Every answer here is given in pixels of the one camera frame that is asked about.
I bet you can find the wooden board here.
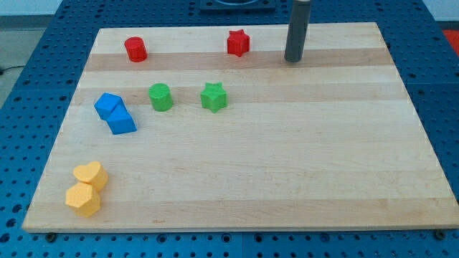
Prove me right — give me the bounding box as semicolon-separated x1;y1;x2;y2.
23;22;458;233

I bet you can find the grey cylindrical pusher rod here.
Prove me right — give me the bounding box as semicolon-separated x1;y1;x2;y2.
284;0;312;63

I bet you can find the yellow heart block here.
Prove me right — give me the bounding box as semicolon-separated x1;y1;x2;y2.
73;161;108;191

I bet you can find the black cable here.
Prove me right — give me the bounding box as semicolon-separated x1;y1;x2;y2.
0;64;25;76

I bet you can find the green star block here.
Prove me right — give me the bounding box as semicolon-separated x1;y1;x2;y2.
200;82;227;113

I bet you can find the red cylinder block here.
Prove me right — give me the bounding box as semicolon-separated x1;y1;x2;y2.
124;37;148;62

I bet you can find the red star block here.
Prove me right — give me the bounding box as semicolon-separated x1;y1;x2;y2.
227;29;250;57

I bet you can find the blue cube block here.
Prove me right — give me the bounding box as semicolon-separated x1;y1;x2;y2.
106;105;137;135
94;92;126;120

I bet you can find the blue cube block upper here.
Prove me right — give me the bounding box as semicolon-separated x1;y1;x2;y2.
94;92;126;120

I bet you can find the green cylinder block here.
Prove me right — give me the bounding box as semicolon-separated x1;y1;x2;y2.
148;83;174;112

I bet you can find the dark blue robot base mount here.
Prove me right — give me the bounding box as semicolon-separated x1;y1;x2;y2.
197;0;276;11

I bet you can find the yellow hexagon block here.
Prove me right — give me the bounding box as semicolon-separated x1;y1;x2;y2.
65;183;101;218

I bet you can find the blue cube block lower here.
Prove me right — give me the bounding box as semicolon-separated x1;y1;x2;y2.
106;105;137;135

